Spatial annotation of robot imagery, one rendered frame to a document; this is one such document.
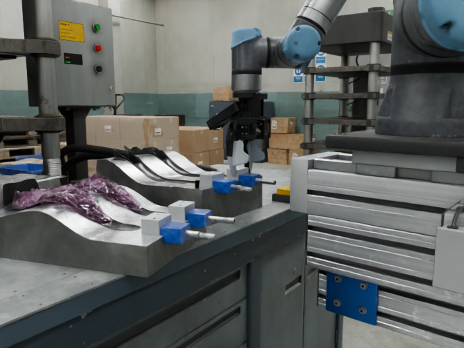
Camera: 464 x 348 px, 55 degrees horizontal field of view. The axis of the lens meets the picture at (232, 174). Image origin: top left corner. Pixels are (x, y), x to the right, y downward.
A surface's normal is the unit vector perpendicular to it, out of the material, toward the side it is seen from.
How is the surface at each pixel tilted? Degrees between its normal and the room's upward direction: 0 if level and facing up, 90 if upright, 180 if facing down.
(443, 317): 90
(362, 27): 90
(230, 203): 90
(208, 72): 90
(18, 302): 0
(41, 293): 0
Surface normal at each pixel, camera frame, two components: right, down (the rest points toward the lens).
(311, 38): 0.08, 0.16
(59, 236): -0.32, 0.15
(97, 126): -0.52, 0.16
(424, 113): -0.45, -0.17
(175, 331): 0.81, 0.09
